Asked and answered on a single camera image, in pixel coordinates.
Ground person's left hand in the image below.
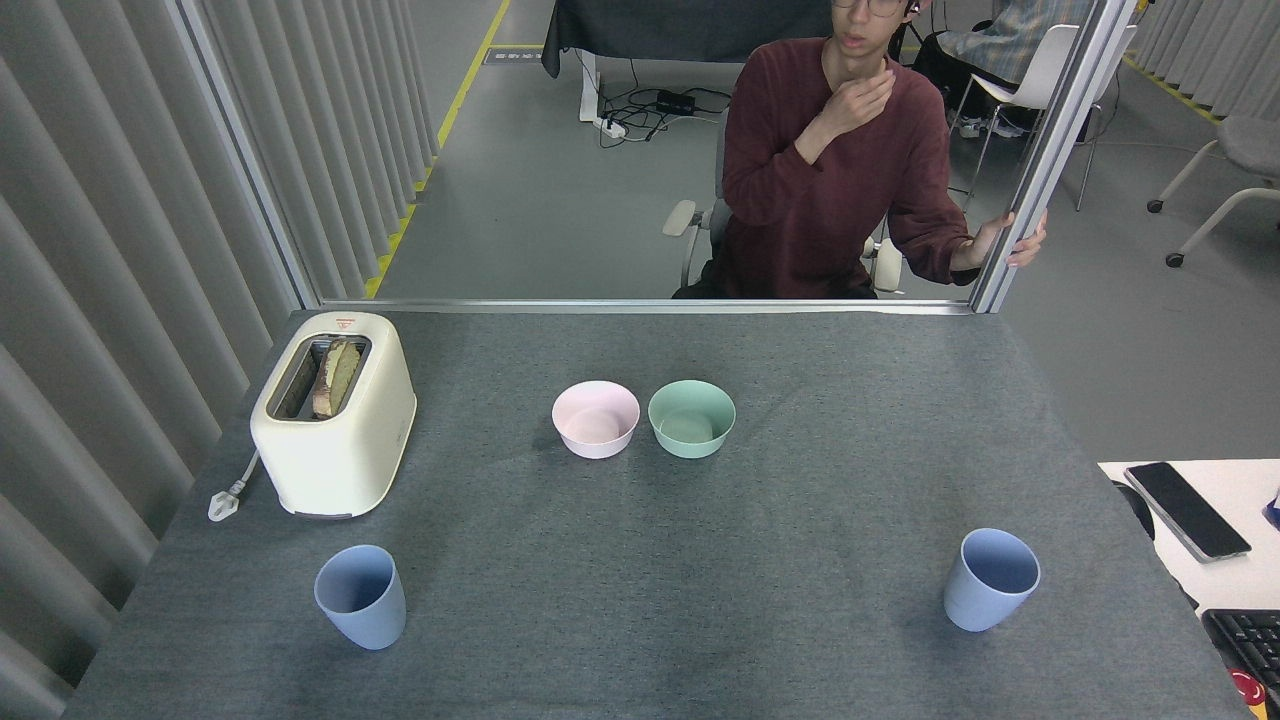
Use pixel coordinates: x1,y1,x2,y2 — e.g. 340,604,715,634
973,208,1049,270

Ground person's right hand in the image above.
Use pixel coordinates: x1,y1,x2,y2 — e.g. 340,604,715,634
815,68,897,141

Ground light blue plastic cup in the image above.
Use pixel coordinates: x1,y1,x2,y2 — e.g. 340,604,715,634
943,528,1042,633
313,544,408,651

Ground person in background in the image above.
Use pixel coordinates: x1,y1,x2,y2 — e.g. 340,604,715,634
912,0,1096,139

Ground white plastic chair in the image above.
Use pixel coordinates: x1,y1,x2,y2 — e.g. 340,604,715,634
950,22,1141,213

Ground table with black cloth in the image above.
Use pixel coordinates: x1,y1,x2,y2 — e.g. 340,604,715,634
541,0,836,123

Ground grey office chair with armrests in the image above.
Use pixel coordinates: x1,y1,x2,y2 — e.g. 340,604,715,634
662,110,906,296

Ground grey swivel chair white base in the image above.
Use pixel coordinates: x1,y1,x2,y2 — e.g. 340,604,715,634
1147,115,1280,269

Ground black smartphone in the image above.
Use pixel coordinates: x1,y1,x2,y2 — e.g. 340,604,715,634
1123,461,1253,564

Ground green plastic bowl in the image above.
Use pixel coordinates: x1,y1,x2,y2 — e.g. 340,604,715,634
647,379,737,460

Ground pink plastic bowl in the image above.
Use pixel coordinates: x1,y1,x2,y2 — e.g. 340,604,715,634
551,380,641,460

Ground white side desk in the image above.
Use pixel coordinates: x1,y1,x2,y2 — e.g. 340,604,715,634
1097,458,1280,613

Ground black keyboard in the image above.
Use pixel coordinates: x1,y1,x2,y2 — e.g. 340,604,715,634
1201,608,1280,701

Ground red round object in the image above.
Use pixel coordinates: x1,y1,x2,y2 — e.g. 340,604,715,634
1228,668,1269,717

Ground toast slice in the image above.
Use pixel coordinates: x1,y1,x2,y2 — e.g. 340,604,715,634
310,338,362,419

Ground cream white toaster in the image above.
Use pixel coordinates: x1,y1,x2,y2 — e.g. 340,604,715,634
249,311,418,521

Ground silver aluminium post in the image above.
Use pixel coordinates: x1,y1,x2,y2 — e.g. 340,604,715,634
968,0,1141,314

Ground black floor cables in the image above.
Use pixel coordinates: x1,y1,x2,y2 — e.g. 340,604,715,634
598,60,736,148

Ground silver aluminium rail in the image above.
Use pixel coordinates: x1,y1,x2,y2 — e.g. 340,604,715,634
318,298,976,316

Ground white toaster cable with plug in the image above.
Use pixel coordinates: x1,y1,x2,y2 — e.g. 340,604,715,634
207,448,263,524

